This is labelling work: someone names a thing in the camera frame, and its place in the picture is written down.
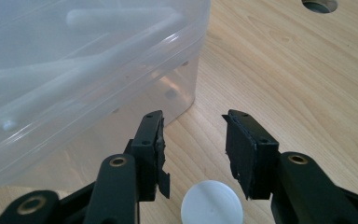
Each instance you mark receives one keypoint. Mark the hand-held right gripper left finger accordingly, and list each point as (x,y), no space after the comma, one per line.
(146,155)

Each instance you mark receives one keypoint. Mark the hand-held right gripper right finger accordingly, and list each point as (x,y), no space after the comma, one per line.
(254,161)

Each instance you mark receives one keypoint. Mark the small white-capped bottle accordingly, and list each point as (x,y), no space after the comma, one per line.
(212,203)

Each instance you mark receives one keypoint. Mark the clear plastic storage box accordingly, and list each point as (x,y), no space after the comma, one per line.
(74,62)

